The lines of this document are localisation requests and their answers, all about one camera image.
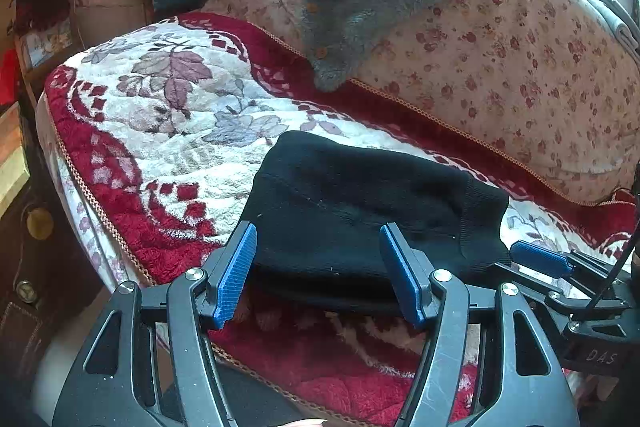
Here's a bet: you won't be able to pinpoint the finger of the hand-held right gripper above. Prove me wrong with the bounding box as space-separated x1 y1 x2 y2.
492 262 631 323
510 241 621 298

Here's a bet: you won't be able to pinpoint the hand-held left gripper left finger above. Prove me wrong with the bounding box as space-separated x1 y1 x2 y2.
52 223 258 427

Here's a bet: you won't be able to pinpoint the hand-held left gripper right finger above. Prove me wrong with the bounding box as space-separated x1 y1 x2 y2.
379 224 581 427

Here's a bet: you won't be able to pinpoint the black pants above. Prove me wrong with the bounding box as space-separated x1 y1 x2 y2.
235 130 512 315

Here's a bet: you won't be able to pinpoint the red and white floral blanket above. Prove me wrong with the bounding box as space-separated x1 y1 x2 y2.
37 11 640 427

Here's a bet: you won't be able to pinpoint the folded floral quilt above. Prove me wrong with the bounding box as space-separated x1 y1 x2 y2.
202 0 640 208

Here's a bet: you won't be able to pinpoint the brown wooden cabinet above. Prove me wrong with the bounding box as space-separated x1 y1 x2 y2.
0 102 111 383

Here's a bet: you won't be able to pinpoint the beige cardboard box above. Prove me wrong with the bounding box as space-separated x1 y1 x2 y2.
72 2 161 52

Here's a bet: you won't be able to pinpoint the dark red cloth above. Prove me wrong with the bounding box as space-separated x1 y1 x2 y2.
12 0 71 32

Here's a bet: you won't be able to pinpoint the black cable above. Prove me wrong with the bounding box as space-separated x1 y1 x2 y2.
580 237 638 320

